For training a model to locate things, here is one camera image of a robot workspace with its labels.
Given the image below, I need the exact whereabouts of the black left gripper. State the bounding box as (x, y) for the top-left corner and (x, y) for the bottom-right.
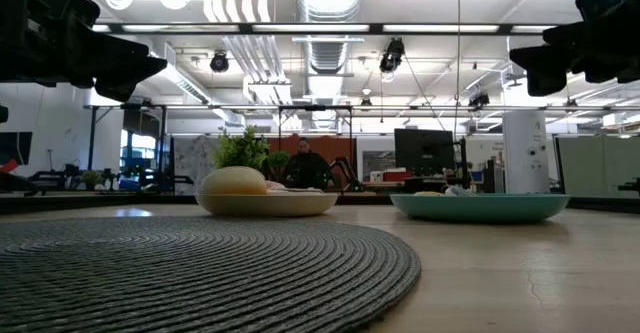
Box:
(29, 21), (169, 102)

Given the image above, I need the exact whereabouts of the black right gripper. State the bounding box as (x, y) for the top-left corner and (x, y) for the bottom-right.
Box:
(509, 5), (640, 98)

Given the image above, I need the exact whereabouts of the beige round plate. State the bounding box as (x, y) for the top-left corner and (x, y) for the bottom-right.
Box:
(194, 191), (340, 219)

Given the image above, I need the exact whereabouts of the black ceiling spotlight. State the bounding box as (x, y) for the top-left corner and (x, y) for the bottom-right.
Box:
(378, 36), (406, 74)
(467, 91), (491, 109)
(209, 50), (231, 74)

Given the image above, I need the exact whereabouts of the white round column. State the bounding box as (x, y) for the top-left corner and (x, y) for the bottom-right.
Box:
(501, 109), (552, 196)

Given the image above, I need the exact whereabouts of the grey patterned panel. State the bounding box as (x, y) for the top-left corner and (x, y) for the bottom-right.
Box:
(172, 134), (221, 194)

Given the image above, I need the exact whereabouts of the grey-green partition panel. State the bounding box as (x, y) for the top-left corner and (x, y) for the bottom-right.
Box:
(553, 134), (640, 199)

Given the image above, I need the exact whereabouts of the tiny green background plant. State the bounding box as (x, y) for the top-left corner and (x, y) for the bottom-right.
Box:
(78, 169), (105, 192)

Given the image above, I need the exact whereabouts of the green plant in white pot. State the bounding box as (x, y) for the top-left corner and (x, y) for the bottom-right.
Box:
(213, 124), (271, 174)

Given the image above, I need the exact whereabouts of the black computer monitor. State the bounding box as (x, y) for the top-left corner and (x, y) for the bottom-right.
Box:
(393, 127), (457, 179)

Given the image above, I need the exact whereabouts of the teal round plate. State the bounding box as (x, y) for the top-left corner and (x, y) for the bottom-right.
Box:
(389, 192), (571, 225)

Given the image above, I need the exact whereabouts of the small green background plant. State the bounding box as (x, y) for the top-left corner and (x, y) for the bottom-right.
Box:
(266, 150), (292, 184)

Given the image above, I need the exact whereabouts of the red box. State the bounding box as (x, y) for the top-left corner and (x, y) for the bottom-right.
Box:
(382, 170), (422, 184)

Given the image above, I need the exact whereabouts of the person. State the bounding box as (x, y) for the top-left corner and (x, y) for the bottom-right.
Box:
(285, 136), (335, 192)

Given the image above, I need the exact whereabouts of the brown partition panel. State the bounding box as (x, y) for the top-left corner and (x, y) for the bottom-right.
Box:
(266, 134), (358, 177)

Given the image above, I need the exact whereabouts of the grey round woven placemat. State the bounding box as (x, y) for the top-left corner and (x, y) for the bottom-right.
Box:
(0, 215), (423, 333)

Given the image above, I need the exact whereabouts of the background black frame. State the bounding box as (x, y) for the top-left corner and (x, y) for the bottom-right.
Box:
(83, 101), (354, 194)

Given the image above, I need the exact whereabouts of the thin hanging cable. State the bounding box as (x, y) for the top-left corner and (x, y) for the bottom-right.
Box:
(452, 0), (462, 142)

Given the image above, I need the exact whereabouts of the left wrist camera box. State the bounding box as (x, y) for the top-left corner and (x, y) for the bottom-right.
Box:
(43, 0), (101, 27)

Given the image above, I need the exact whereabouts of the black wall monitor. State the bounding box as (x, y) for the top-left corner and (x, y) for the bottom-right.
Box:
(0, 131), (34, 167)

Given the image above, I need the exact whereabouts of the silver ventilation duct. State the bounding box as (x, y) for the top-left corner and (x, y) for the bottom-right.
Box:
(294, 0), (365, 77)

